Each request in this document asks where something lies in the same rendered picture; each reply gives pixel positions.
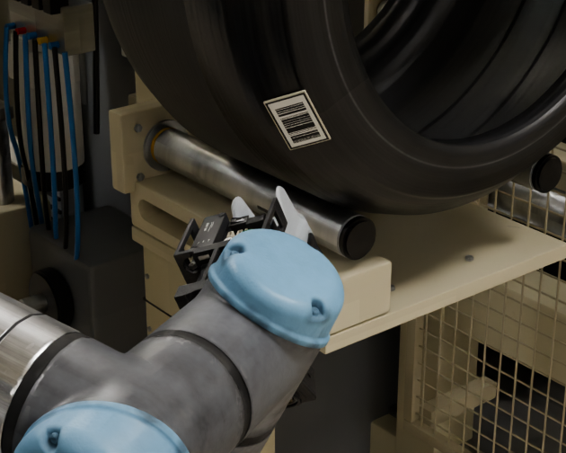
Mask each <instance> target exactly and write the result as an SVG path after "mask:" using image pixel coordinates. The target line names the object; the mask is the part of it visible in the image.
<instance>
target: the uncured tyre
mask: <svg viewBox="0 0 566 453"><path fill-rule="evenodd" d="M103 3H104V6H105V9H106V12H107V14H108V17H109V19H110V22H111V26H112V28H113V30H114V32H115V35H116V37H117V39H118V41H119V44H120V46H121V47H122V49H123V51H124V53H125V55H126V57H127V58H128V61H129V63H130V64H131V66H133V68H134V70H135V71H136V73H137V75H138V76H139V77H140V79H141V80H142V82H143V83H144V84H145V85H146V87H147V88H148V89H149V91H150V92H151V93H152V94H153V95H154V97H155V98H156V99H157V100H158V101H159V102H160V103H161V104H162V105H163V107H164V108H165V109H166V110H167V111H168V112H169V113H170V114H171V115H172V116H173V117H174V118H175V119H176V120H177V121H178V122H179V123H180V124H181V125H182V126H183V127H184V128H185V129H186V130H188V131H189V132H190V133H191V134H192V135H194V136H195V137H196V138H198V139H200V140H201V141H203V142H204V143H206V144H207V145H209V146H211V147H213V148H215V149H216V150H218V151H220V152H222V153H224V154H226V155H229V156H231V157H233V158H235V159H237V160H239V161H241V162H243V163H245V164H248V165H250V166H252V167H254V168H256V169H259V170H261V171H263V172H265V173H267V174H269V175H272V176H274V177H276V178H278V179H280V180H281V181H284V182H287V183H289V184H291V185H293V186H296V187H297V188H299V189H301V190H303V191H306V192H309V193H311V194H313V195H314V196H316V197H318V198H321V199H323V200H326V201H328V202H330V203H332V204H335V205H338V206H340V207H343V208H346V209H352V210H356V211H361V212H367V213H376V214H391V215H424V214H431V213H437V212H441V211H445V210H449V209H454V208H457V207H460V206H463V205H465V204H468V203H470V202H473V201H475V200H478V199H480V198H482V197H484V196H486V195H488V194H490V193H491V192H493V191H496V190H497V189H498V188H500V187H501V186H503V185H505V184H506V183H508V182H510V181H511V180H513V179H514V178H515V177H517V176H518V175H519V174H521V173H523V172H524V171H525V170H526V169H527V168H528V167H530V166H531V165H533V164H534V163H536V162H537V161H538V160H540V159H541V158H542V157H544V156H545V155H547V154H548V153H549V152H550V151H551V150H553V149H554V148H555V147H556V146H557V145H559V144H560V143H561V142H562V141H563V140H564V139H565V138H566V0H388V1H387V2H386V4H385V5H384V7H383V8H382V9H381V11H380V12H379V13H378V14H377V16H376V17H375V18H374V19H373V20H372V22H371V23H370V24H369V25H368V26H367V27H366V28H365V29H364V30H363V31H362V32H361V33H360V34H359V35H357V36H356V37H354V33H353V30H352V25H351V20H350V15H349V2H348V0H103ZM302 90H306V92H307V94H308V96H309V98H310V100H311V102H312V103H313V105H314V107H315V109H316V111H317V113H318V114H319V116H320V118H321V120H322V122H323V125H324V126H325V127H326V129H327V131H328V133H329V135H330V137H331V139H330V140H326V141H323V142H320V143H316V144H312V145H310V146H306V147H300V148H297V149H293V150H290V149H289V148H288V146H287V143H286V142H285V140H284V138H283V137H282V136H281V134H280V132H279V130H278V128H277V126H276V124H275V122H274V121H273V119H272V118H271V116H270V114H269V112H268V110H267V109H266V107H265V105H264V103H263V102H264V101H267V100H270V99H274V98H277V97H280V96H283V95H287V94H290V93H295V92H299V91H302Z"/></svg>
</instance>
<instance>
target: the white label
mask: <svg viewBox="0 0 566 453"><path fill-rule="evenodd" d="M263 103H264V105H265V107H266V109H267V110H268V112H269V114H270V116H271V118H272V119H273V121H274V122H275V124H276V126H277V128H278V130H279V132H280V134H281V136H282V137H283V138H284V140H285V142H286V143H287V146H288V148H289V149H290V150H293V149H297V148H300V147H306V146H310V145H312V144H316V143H320V142H323V141H326V140H330V139H331V137H330V135H329V133H328V131H327V129H326V127H325V126H324V125H323V122H322V120H321V118H320V116H319V114H318V113H317V111H316V109H315V107H314V105H313V103H312V102H311V100H310V98H309V96H308V94H307V92H306V90H302V91H299V92H295V93H290V94H287V95H283V96H280V97H277V98H274V99H270V100H267V101H264V102H263Z"/></svg>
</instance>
